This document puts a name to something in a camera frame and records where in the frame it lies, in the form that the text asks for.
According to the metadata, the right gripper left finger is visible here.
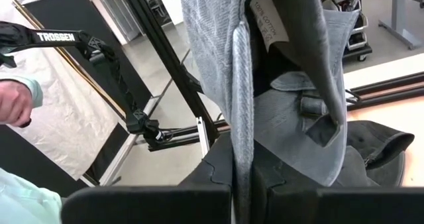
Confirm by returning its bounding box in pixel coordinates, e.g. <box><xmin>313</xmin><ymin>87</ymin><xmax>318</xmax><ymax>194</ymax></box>
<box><xmin>61</xmin><ymin>132</ymin><xmax>235</xmax><ymax>224</ymax></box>

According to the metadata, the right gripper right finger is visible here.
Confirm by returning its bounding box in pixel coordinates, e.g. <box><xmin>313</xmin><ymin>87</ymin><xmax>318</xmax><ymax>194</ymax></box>
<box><xmin>251</xmin><ymin>150</ymin><xmax>424</xmax><ymax>224</ymax></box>

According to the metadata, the grey baseball cap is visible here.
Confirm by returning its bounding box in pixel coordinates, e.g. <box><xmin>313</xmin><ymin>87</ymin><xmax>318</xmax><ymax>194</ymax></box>
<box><xmin>180</xmin><ymin>0</ymin><xmax>361</xmax><ymax>224</ymax></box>

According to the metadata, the black baseball cap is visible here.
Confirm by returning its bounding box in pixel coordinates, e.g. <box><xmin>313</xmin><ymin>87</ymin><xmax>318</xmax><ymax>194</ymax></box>
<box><xmin>331</xmin><ymin>119</ymin><xmax>415</xmax><ymax>188</ymax></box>

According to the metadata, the white plastic sheet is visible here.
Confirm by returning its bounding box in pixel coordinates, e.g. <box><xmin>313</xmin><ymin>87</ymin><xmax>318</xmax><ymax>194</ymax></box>
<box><xmin>0</xmin><ymin>40</ymin><xmax>121</xmax><ymax>182</ymax></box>

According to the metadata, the person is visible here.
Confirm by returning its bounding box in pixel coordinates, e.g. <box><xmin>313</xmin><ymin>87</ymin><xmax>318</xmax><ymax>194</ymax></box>
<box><xmin>0</xmin><ymin>75</ymin><xmax>63</xmax><ymax>224</ymax></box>

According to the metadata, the person's hand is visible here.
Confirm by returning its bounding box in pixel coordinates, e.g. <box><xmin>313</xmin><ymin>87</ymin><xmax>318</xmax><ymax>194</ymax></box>
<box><xmin>0</xmin><ymin>80</ymin><xmax>34</xmax><ymax>129</ymax></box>

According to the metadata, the storage bin cart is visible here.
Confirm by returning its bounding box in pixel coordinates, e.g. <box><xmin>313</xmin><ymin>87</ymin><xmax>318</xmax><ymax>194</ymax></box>
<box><xmin>317</xmin><ymin>0</ymin><xmax>374</xmax><ymax>62</ymax></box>

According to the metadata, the black partition board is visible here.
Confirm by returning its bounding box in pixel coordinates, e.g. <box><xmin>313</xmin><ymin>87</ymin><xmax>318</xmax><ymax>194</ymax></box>
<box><xmin>0</xmin><ymin>0</ymin><xmax>153</xmax><ymax>198</ymax></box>

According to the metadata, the grey desk leg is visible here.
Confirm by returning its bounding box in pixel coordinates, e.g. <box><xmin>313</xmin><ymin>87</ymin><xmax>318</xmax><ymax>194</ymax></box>
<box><xmin>377</xmin><ymin>0</ymin><xmax>424</xmax><ymax>51</ymax></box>

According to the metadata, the white metal bracket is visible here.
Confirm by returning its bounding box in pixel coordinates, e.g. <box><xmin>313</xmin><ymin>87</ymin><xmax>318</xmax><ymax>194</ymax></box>
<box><xmin>196</xmin><ymin>116</ymin><xmax>211</xmax><ymax>158</ymax></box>

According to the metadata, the black aluminium table frame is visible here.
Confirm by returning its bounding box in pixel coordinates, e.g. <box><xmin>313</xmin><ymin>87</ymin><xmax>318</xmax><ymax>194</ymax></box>
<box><xmin>119</xmin><ymin>0</ymin><xmax>424</xmax><ymax>152</ymax></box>

